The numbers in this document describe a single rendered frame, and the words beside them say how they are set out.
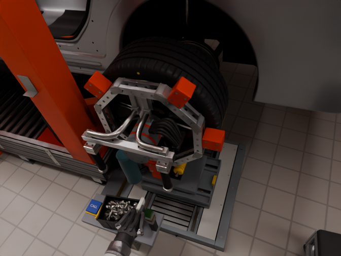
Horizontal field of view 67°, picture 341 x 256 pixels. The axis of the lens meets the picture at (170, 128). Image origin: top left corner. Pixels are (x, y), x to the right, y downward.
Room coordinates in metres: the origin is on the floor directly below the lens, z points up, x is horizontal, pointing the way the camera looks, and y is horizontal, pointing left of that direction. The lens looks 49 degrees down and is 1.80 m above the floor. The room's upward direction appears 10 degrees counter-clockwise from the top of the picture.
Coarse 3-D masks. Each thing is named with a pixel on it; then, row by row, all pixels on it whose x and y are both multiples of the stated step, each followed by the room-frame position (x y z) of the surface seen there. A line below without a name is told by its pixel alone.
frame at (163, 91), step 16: (128, 80) 0.89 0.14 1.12; (112, 96) 0.88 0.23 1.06; (144, 96) 0.81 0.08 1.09; (160, 96) 0.77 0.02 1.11; (96, 112) 0.95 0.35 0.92; (176, 112) 0.75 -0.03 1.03; (192, 112) 0.76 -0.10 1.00; (112, 128) 0.94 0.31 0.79; (192, 128) 0.71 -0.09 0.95; (176, 160) 0.76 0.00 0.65; (192, 160) 0.72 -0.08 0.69
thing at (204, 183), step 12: (204, 168) 0.97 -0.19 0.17; (216, 168) 0.95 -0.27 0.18; (144, 180) 0.97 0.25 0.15; (204, 180) 0.89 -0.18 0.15; (216, 180) 0.89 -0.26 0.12; (156, 192) 0.88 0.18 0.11; (168, 192) 0.84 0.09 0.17; (180, 192) 0.83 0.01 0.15; (204, 192) 0.79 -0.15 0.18; (204, 204) 0.71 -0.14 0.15
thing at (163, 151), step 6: (144, 102) 0.80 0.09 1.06; (144, 108) 0.81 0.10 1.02; (144, 114) 0.78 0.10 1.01; (150, 114) 0.79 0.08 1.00; (144, 120) 0.75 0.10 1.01; (138, 126) 0.72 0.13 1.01; (138, 132) 0.69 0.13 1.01; (138, 138) 0.66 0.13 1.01; (138, 144) 0.63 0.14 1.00; (144, 144) 0.62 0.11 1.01; (150, 144) 0.62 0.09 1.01; (150, 150) 0.60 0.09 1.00; (156, 150) 0.59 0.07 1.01; (162, 150) 0.58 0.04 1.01; (168, 150) 0.59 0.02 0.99
